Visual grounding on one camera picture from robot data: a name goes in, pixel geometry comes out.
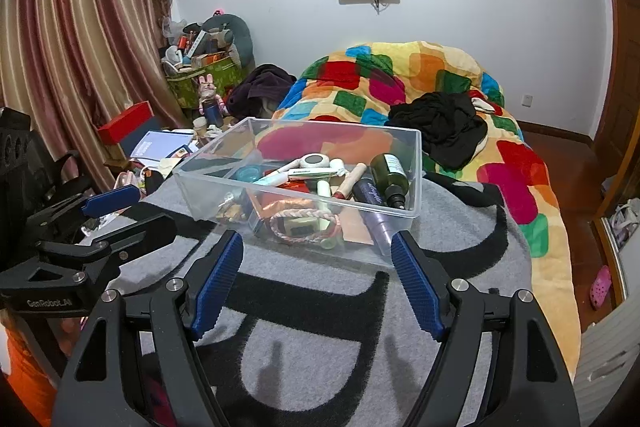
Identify dark purple clothes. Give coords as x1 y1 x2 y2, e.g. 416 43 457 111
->
227 64 297 120

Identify black cloth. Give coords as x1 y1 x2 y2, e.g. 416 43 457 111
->
387 92 488 170

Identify colourful patchwork blanket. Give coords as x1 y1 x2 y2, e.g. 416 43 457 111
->
272 41 583 348

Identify clear plastic box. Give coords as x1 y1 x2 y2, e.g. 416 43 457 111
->
171 117 425 270

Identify dark green bottle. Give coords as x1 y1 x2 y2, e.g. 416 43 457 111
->
370 153 412 210

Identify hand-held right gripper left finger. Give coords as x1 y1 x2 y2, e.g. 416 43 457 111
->
52 229 246 427

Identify pink braided bracelet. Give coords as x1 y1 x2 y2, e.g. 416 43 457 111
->
270 208 341 244

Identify dark purple tube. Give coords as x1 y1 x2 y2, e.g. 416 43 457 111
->
352 174 396 258

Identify pale blue book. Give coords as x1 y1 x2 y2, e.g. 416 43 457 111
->
129 129 196 160

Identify wooden door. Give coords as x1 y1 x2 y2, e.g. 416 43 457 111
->
592 0 640 148

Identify striped curtain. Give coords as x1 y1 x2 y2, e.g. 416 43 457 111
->
0 0 196 192

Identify white shoes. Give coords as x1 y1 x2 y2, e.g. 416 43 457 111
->
607 197 640 250

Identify red box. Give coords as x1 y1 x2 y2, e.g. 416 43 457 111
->
96 101 153 145

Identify grey and black blanket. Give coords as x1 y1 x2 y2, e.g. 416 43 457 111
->
135 172 531 427

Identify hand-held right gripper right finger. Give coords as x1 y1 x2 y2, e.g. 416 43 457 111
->
390 231 581 427

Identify white wardrobe door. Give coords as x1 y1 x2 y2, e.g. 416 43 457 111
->
572 307 640 427

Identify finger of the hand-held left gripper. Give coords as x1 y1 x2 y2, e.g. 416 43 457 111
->
35 212 179 259
25 184 142 242

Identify pink bunny toy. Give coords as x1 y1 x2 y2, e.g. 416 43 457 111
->
198 74 226 128

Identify red packet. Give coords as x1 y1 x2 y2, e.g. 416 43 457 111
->
280 174 333 195

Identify grey plush toy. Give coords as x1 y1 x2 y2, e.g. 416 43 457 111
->
201 13 254 68

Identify pink clog shoe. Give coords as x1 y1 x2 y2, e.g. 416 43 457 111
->
589 264 613 310

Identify green patterned bag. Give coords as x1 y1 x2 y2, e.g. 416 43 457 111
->
165 57 241 110

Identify white round roll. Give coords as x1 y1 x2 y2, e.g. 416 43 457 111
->
298 153 333 170

